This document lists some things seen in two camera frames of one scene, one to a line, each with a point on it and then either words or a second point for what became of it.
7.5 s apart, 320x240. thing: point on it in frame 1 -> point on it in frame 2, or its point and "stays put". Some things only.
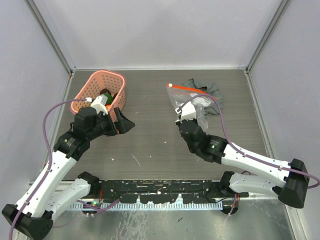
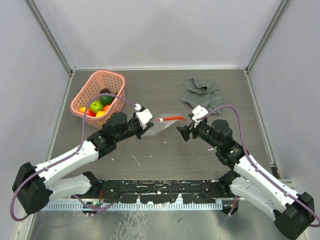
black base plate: (165, 191) stays put
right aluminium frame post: (281, 9) stays put
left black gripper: (122, 125) -> (148, 125)
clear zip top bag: (200, 105) -> (160, 121)
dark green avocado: (110, 98) stays put
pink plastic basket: (92, 87) stays put
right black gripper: (195, 120) -> (185, 130)
